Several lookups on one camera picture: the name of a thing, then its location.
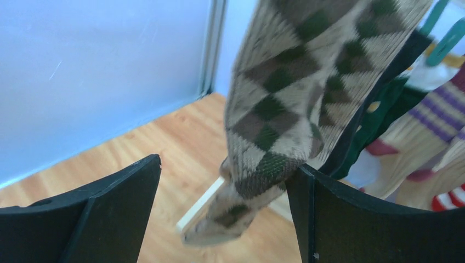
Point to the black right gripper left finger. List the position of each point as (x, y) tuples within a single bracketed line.
[(103, 221)]

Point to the red white striped sock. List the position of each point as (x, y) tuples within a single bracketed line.
[(449, 200)]

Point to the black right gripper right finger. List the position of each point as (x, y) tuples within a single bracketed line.
[(336, 223)]

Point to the wooden clothes rack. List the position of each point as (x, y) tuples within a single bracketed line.
[(199, 207)]

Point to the dark green sock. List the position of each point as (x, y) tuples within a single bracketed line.
[(388, 100)]

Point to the argyle brown sock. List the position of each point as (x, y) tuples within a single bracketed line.
[(304, 69), (227, 218)]

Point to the cream purple striped sock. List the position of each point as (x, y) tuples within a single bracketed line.
[(421, 154)]

